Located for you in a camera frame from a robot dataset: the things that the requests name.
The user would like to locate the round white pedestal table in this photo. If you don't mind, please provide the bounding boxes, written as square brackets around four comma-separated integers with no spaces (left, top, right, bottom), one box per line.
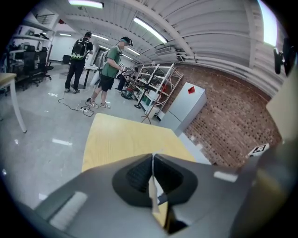
[71,65,98,90]

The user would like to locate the wooden desk with white legs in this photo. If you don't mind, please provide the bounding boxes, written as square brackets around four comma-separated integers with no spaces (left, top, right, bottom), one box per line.
[0,72,27,133]

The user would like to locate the black green backpack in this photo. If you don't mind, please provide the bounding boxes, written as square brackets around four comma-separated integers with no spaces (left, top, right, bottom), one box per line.
[71,39,91,61]

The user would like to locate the grey refrigerator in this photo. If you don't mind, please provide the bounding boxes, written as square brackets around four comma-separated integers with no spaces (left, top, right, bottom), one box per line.
[160,81,208,137]

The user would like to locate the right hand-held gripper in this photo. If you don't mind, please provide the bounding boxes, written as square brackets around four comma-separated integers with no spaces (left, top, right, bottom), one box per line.
[246,143,270,159]

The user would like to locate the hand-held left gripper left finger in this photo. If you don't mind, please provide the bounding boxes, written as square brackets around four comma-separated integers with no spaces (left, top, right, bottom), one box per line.
[34,153,173,238]

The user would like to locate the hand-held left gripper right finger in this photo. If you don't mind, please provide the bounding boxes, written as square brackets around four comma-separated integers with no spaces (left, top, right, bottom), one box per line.
[154,154,253,238]

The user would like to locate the black round-base stand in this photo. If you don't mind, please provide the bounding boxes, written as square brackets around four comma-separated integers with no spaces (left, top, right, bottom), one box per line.
[134,85,151,109]

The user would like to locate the ceiling light tube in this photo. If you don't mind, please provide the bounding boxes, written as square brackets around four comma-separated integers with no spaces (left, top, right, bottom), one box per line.
[133,16,168,44]
[257,0,278,46]
[68,0,104,9]

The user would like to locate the white shelving rack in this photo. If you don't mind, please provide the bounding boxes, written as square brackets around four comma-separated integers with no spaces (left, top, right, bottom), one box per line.
[134,63,178,119]

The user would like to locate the cluster of black office chairs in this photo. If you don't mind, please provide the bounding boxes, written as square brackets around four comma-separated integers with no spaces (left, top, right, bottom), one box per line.
[7,44,54,91]

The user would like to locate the square wooden pedestal table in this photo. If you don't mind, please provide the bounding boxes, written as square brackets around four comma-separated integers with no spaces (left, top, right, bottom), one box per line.
[81,113,197,172]

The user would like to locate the ceiling air vent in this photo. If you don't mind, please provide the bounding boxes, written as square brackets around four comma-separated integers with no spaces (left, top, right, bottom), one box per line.
[155,46,172,56]

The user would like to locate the white tissue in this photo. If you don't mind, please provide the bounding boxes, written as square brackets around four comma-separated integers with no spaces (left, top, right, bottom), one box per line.
[148,148,168,214]

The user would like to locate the black white-rimmed shell pack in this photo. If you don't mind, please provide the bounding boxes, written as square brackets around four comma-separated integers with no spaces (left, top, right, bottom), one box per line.
[90,50,110,88]

